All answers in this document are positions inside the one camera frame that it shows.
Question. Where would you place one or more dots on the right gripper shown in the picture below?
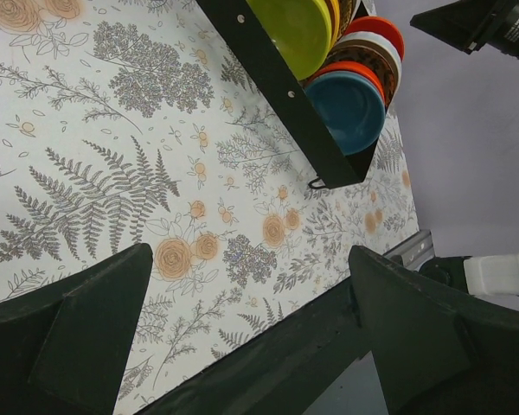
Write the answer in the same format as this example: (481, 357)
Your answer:
(469, 25)

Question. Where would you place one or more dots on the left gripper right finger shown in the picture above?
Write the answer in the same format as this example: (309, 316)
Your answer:
(437, 349)

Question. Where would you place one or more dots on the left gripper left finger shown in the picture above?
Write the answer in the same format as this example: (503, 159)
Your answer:
(64, 347)

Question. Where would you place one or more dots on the red orange bowl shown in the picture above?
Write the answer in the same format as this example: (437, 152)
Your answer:
(379, 26)

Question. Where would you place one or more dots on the white bowl right row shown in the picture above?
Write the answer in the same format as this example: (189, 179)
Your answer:
(376, 41)

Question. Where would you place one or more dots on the brown patterned bowl right row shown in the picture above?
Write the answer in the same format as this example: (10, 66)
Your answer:
(380, 63)

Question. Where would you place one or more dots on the orange bowl front right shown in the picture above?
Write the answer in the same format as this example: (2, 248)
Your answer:
(352, 67)

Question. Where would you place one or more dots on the yellow orange bowl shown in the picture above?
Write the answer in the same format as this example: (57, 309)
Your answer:
(334, 9)

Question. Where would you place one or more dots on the blue bowl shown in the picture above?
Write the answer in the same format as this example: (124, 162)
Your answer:
(351, 108)

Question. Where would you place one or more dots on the lime green bowl front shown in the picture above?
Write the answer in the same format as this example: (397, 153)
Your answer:
(301, 31)

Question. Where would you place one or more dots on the floral patterned table mat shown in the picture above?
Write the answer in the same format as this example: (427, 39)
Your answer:
(125, 122)

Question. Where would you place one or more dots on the aluminium rail frame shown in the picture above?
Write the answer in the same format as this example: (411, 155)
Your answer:
(414, 251)

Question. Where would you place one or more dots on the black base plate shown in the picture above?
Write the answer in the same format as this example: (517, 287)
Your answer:
(281, 371)

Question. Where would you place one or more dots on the black wire dish rack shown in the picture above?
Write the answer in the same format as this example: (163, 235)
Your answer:
(243, 33)

